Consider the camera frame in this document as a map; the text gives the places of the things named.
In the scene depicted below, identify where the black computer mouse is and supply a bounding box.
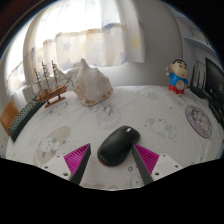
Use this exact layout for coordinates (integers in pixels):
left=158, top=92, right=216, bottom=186
left=96, top=125, right=141, bottom=167

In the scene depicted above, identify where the black computer monitor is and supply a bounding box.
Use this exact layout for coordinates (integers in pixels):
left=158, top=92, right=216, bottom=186
left=203, top=57, right=224, bottom=128

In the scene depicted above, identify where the white star-print curtain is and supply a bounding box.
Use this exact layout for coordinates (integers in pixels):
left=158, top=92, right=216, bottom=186
left=5, top=0, right=146, bottom=98

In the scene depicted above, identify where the black router with antennas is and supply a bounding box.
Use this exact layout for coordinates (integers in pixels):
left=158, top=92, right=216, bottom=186
left=189, top=64, right=211, bottom=100

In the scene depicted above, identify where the large white conch shell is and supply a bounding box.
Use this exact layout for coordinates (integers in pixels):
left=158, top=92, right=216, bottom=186
left=73, top=58, right=114, bottom=107

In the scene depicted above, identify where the round purple printed mouse pad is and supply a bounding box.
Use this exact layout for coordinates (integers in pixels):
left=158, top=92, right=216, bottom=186
left=184, top=104, right=213, bottom=139

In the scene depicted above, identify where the white wall shelf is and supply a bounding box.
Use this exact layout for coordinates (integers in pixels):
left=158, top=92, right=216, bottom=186
left=182, top=13, right=218, bottom=58

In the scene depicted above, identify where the wooden sailing ship model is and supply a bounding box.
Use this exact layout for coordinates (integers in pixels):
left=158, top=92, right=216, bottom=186
left=33, top=60, right=73, bottom=109

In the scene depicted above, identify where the orange-brown wooden chair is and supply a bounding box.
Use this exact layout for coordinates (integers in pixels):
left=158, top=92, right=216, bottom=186
left=0, top=99, right=20, bottom=137

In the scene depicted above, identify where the white cartoon-print tablecloth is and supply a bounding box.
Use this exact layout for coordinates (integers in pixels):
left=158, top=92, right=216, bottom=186
left=5, top=85, right=224, bottom=191

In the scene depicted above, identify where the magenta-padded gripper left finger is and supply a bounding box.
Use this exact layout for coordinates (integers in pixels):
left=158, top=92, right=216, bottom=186
left=42, top=143, right=92, bottom=186

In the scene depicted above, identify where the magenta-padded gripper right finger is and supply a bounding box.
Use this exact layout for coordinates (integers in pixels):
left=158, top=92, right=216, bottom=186
left=131, top=143, right=184, bottom=186

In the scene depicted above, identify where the black keyboard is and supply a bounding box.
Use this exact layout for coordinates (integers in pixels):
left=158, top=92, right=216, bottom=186
left=7, top=96, right=46, bottom=143

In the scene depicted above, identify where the cartoon boy figurine with clock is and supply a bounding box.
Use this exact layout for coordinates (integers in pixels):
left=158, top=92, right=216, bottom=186
left=165, top=58, right=190, bottom=95

